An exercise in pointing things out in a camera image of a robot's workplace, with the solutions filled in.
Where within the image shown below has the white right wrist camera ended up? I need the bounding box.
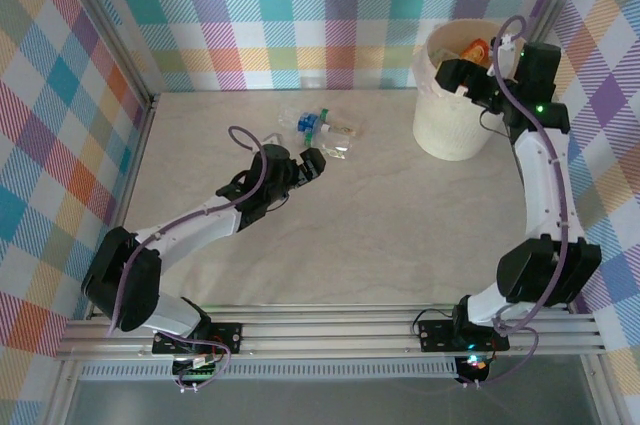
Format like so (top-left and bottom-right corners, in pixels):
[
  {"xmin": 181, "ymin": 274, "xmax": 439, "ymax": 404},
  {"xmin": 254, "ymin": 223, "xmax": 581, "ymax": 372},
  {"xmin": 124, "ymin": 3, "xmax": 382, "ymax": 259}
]
[{"xmin": 492, "ymin": 32, "xmax": 524, "ymax": 84}]

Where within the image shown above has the cream ribbed waste bin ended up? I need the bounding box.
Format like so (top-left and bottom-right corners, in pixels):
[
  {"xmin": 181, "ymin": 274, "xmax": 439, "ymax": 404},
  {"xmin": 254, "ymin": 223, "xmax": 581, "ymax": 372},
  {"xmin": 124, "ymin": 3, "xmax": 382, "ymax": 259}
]
[{"xmin": 412, "ymin": 19, "xmax": 526, "ymax": 162}]

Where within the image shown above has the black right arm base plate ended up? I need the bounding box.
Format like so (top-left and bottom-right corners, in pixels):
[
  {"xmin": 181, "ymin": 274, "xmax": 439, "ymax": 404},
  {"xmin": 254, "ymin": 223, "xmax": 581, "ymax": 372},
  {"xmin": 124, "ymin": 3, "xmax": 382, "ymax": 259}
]
[{"xmin": 417, "ymin": 317, "xmax": 511, "ymax": 353}]

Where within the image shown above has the grey slotted cable duct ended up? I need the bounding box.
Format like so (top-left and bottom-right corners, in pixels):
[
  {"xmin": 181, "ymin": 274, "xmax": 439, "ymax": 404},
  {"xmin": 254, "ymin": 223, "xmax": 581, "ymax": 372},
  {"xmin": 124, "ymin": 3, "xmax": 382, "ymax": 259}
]
[{"xmin": 79, "ymin": 362, "xmax": 460, "ymax": 381}]

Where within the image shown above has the clear bottle green cap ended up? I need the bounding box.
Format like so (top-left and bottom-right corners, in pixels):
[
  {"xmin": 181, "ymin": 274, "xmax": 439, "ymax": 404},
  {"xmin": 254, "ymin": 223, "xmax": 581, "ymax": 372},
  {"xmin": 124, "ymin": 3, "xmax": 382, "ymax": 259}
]
[{"xmin": 318, "ymin": 106, "xmax": 367, "ymax": 140}]

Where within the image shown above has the clear crushed bottle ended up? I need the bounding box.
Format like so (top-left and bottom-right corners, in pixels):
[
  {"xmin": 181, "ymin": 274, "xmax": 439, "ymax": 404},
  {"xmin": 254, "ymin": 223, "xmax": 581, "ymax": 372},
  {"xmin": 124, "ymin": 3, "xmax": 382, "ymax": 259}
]
[{"xmin": 308, "ymin": 138, "xmax": 354, "ymax": 162}]

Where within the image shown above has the left controller board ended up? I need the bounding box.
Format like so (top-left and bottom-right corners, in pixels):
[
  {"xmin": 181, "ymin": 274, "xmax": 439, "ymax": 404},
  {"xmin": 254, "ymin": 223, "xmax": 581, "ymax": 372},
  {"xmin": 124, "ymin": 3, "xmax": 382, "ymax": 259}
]
[{"xmin": 171, "ymin": 353, "xmax": 222, "ymax": 389}]

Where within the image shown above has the clear bottle blue label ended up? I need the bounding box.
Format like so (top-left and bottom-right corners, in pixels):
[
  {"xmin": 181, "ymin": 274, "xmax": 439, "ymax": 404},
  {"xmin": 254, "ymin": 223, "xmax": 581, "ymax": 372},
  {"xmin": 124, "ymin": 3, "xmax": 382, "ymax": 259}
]
[{"xmin": 278, "ymin": 107, "xmax": 321, "ymax": 134}]

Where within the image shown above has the right controller board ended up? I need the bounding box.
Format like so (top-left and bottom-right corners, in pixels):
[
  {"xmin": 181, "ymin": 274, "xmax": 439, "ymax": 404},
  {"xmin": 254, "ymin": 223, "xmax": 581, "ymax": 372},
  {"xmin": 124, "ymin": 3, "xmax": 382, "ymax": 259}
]
[{"xmin": 458, "ymin": 352, "xmax": 494, "ymax": 382}]

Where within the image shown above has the orange juice bottle fruit label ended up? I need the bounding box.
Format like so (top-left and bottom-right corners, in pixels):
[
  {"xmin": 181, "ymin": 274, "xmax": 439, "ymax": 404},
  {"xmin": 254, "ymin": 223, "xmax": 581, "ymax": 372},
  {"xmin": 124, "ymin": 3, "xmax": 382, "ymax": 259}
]
[{"xmin": 459, "ymin": 38, "xmax": 494, "ymax": 66}]

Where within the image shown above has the controller board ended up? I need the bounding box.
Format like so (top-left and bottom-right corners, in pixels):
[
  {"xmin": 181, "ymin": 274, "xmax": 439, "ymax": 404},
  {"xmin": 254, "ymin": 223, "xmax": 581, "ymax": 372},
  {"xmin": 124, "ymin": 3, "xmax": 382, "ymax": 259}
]
[
  {"xmin": 458, "ymin": 352, "xmax": 494, "ymax": 382},
  {"xmin": 171, "ymin": 353, "xmax": 222, "ymax": 389}
]

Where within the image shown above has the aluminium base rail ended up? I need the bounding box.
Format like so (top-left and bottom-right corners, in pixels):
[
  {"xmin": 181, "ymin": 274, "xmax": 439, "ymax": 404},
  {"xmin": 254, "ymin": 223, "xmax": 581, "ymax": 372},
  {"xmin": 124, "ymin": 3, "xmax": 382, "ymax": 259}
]
[{"xmin": 54, "ymin": 305, "xmax": 609, "ymax": 361}]

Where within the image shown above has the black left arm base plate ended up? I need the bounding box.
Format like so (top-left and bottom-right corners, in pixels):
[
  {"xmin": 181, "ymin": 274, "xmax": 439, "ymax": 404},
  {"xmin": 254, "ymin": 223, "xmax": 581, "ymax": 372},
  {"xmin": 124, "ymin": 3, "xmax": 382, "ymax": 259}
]
[{"xmin": 151, "ymin": 322, "xmax": 245, "ymax": 357}]

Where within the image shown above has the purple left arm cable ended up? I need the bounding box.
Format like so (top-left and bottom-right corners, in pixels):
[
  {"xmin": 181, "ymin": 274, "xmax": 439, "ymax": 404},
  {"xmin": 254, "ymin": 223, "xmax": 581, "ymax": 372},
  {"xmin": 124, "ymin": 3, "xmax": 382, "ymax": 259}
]
[{"xmin": 107, "ymin": 124, "xmax": 271, "ymax": 339}]

